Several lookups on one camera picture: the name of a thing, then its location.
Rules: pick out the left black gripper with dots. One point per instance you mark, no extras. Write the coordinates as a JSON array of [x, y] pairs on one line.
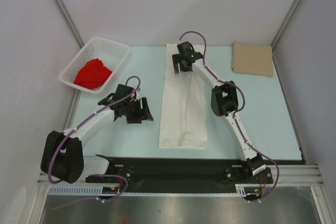
[[137, 118]]

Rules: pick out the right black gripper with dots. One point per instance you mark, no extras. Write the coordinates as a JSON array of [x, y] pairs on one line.
[[177, 59]]

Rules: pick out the white t shirt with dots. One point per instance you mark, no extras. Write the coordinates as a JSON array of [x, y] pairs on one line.
[[183, 111]]

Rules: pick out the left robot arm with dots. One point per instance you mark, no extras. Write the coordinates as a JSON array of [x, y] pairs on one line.
[[63, 159]]

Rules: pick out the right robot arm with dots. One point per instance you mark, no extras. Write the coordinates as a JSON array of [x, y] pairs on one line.
[[224, 104]]

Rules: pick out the red t shirt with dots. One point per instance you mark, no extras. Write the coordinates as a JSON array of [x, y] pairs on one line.
[[92, 75]]

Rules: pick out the folded tan t shirt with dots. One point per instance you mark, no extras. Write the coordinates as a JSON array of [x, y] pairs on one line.
[[249, 59]]

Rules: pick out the white plastic basket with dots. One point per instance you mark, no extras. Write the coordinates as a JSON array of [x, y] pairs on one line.
[[113, 55]]

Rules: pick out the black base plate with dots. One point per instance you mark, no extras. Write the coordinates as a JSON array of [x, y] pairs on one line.
[[181, 187]]

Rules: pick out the white slotted cable duct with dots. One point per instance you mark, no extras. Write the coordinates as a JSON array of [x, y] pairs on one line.
[[101, 191]]

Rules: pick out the left aluminium frame post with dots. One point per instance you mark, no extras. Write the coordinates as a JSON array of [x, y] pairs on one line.
[[69, 22]]

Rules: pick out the aluminium frame post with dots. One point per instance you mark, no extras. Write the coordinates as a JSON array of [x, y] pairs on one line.
[[288, 17], [69, 22]]

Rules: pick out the right aluminium frame post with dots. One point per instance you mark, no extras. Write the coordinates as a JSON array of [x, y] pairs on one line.
[[288, 17]]

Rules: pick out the aluminium front rail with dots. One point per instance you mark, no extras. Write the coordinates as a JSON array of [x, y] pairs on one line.
[[296, 174]]

